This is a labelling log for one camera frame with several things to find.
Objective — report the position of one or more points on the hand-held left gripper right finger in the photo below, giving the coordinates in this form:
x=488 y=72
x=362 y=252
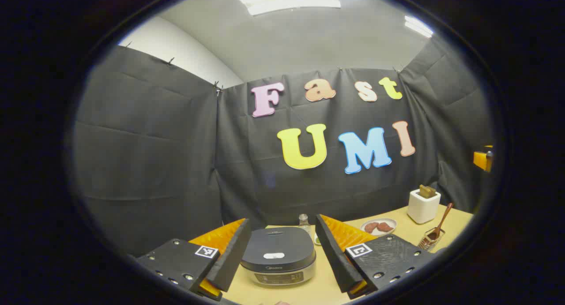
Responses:
x=333 y=256

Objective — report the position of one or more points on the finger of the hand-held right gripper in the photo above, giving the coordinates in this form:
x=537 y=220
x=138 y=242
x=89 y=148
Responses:
x=482 y=160

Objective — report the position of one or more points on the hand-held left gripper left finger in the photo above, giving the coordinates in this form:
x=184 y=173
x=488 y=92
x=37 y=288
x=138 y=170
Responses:
x=231 y=256

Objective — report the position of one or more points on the dark grey rice cooker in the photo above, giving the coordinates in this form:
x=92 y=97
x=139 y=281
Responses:
x=278 y=247

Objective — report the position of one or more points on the brown wooden spoon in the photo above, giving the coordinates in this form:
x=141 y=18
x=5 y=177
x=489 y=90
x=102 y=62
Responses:
x=441 y=221

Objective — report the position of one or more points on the small clear glass bottle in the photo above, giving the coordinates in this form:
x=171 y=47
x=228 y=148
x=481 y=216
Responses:
x=304 y=223

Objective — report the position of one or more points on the red meat piece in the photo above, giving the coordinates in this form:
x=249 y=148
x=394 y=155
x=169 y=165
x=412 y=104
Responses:
x=386 y=227
x=371 y=227

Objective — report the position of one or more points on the white round plate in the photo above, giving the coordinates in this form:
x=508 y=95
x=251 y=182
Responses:
x=378 y=232

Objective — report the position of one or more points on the brown toast slice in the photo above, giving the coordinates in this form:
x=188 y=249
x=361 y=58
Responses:
x=427 y=191

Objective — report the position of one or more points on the white toaster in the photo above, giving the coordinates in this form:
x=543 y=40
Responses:
x=423 y=208

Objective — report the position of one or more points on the black backdrop cloth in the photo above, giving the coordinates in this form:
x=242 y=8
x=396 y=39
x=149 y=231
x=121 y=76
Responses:
x=176 y=155

